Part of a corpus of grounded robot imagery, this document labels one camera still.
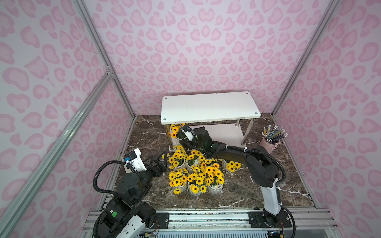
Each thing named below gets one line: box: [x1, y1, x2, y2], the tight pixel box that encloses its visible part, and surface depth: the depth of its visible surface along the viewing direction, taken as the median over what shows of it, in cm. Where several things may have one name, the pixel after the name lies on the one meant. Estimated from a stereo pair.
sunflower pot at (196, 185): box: [186, 172, 207, 196], surface depth 74 cm
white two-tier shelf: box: [160, 91, 262, 151], surface depth 80 cm
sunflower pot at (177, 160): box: [168, 145, 188, 170], surface depth 83 cm
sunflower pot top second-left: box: [200, 156, 222, 172], surface depth 80 cm
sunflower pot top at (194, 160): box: [186, 149, 206, 172], surface depth 84 cm
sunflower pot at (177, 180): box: [168, 168, 189, 195], surface depth 75 cm
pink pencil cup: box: [259, 124, 289, 154], surface depth 94 cm
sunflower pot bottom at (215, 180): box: [205, 163, 225, 195], surface depth 74 cm
